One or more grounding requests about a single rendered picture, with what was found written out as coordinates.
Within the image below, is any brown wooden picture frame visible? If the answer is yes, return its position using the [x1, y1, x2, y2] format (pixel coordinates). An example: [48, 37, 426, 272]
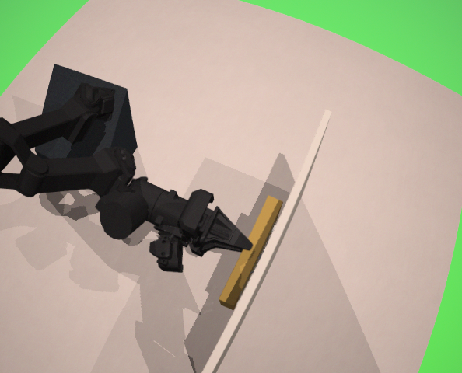
[219, 195, 283, 310]

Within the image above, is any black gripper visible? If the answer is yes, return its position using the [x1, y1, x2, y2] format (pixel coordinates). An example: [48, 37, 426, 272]
[151, 189, 253, 258]

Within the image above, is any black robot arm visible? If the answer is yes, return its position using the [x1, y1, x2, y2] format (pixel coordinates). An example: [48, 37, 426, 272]
[0, 82, 189, 273]

